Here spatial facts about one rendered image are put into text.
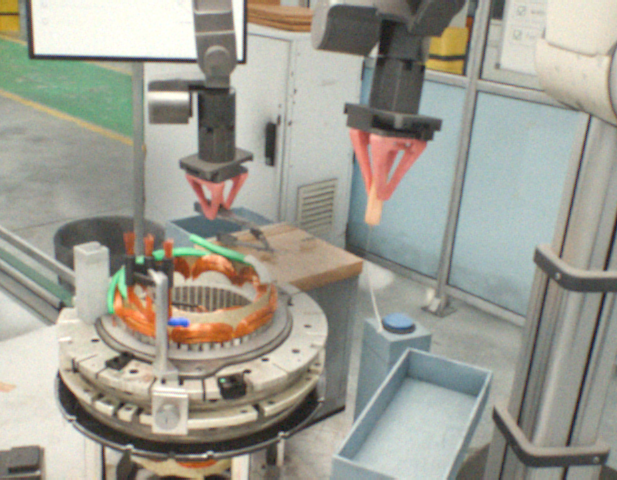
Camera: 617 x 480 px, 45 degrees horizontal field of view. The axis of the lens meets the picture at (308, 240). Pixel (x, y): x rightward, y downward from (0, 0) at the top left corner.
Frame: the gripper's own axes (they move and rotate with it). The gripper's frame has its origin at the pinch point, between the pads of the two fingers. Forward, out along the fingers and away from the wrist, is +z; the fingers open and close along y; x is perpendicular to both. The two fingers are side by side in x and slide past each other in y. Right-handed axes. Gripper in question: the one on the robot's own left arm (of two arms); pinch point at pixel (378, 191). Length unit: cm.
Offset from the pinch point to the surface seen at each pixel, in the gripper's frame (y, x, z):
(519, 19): -145, 172, -37
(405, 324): -7.8, 15.0, 20.5
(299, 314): -7.5, -3.2, 17.6
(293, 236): -37.8, 14.0, 16.4
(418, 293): -191, 190, 92
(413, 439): 11.3, 1.5, 25.4
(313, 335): -2.6, -4.1, 18.3
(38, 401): -52, -23, 49
